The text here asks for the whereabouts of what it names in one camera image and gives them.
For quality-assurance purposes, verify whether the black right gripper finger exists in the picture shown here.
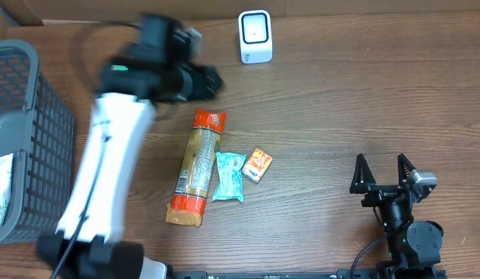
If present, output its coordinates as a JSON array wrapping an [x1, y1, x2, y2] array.
[[350, 153, 377, 194], [397, 153, 416, 185]]

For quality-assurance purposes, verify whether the orange tissue packet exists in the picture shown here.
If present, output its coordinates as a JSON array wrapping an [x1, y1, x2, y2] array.
[[242, 148, 273, 184]]

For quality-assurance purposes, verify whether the teal snack packet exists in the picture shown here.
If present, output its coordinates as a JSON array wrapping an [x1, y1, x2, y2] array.
[[212, 152, 246, 203]]

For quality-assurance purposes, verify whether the orange spaghetti packet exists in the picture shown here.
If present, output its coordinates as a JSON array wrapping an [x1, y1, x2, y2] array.
[[166, 108, 227, 227]]

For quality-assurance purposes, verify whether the white shampoo tube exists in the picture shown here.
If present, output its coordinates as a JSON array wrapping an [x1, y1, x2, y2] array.
[[0, 153, 14, 227]]

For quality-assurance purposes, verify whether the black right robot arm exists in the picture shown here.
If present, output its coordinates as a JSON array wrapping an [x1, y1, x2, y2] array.
[[348, 153, 447, 279]]

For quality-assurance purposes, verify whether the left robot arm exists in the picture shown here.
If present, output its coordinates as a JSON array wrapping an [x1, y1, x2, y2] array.
[[36, 14, 223, 279]]

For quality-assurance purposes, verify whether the white barcode scanner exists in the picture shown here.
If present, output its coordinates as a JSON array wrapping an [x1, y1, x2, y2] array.
[[238, 9, 273, 64]]

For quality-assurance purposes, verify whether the brown cardboard backboard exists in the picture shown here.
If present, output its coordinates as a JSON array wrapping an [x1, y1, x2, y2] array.
[[0, 0, 480, 26]]

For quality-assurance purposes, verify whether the dark grey plastic basket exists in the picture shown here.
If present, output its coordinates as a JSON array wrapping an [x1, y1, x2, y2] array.
[[0, 40, 77, 244]]

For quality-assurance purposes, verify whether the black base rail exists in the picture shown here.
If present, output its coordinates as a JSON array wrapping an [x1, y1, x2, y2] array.
[[172, 269, 448, 279]]

